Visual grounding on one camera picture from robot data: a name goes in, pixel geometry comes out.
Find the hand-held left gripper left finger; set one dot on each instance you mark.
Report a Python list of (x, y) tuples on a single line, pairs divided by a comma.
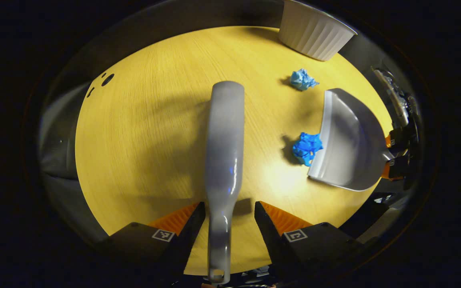
[(188, 240)]

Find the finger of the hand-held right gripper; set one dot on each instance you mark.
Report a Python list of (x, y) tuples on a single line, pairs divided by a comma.
[(399, 138), (399, 168)]

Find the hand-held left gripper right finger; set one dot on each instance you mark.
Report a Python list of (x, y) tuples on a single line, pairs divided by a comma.
[(272, 240)]

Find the grey dustpan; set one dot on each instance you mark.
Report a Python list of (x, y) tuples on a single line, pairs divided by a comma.
[(350, 140)]

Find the dark blue paper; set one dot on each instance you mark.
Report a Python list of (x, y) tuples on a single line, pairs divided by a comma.
[(306, 148)]

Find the small grey broom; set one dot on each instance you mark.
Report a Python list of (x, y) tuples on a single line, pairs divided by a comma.
[(224, 152)]

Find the light blue paper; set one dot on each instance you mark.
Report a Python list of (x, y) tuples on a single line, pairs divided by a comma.
[(302, 79)]

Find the white ribbed garbage bin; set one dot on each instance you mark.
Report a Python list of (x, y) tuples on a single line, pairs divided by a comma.
[(314, 32)]

